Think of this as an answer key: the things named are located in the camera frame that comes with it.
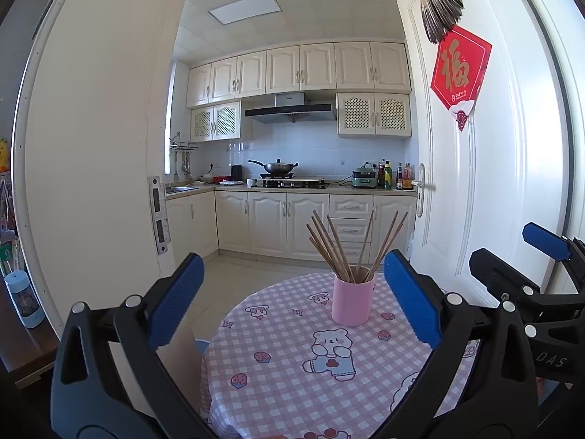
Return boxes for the gas stove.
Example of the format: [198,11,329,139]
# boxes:
[250,177,329,190]

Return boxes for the cream upper wall cabinets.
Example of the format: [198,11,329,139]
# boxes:
[186,42,411,109]

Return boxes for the blue water bottle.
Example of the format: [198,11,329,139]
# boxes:
[4,270,46,329]

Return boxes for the ceiling light panel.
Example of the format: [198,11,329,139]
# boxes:
[207,0,283,23]

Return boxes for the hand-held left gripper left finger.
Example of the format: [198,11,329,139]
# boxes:
[50,252,215,439]

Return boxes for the hanging utensil rack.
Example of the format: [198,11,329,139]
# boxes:
[169,132,200,179]

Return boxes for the pink cup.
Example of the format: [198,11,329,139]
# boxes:
[331,265,376,327]

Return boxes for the silver door handle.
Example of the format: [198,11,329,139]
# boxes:
[411,163,435,219]

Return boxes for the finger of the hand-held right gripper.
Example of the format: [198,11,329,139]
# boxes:
[522,222,585,262]
[468,247,585,335]

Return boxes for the dark wooden table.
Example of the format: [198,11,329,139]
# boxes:
[0,284,62,389]

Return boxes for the green electric cooker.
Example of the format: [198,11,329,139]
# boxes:
[351,162,378,190]

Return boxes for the white door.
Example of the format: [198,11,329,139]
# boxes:
[395,0,585,312]

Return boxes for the bunch of wooden chopsticks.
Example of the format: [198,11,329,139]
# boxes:
[306,210,409,284]

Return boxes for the steel wok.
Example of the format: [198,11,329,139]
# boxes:
[248,159,299,177]

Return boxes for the metal lock strike plate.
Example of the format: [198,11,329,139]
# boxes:
[147,176,172,255]

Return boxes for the red diamond wall poster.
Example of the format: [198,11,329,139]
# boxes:
[430,25,493,132]

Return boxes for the steel range hood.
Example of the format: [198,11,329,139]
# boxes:
[245,92,337,124]

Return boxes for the cream lattice-door cabinet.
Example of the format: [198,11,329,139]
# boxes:
[189,100,254,143]
[337,92,412,138]

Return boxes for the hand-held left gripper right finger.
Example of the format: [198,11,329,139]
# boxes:
[383,249,540,439]

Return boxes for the window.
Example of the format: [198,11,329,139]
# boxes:
[170,64,182,181]

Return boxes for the grey feather fan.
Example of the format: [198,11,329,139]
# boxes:
[414,0,465,45]

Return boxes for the cream base cabinets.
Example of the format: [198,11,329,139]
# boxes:
[165,190,418,263]

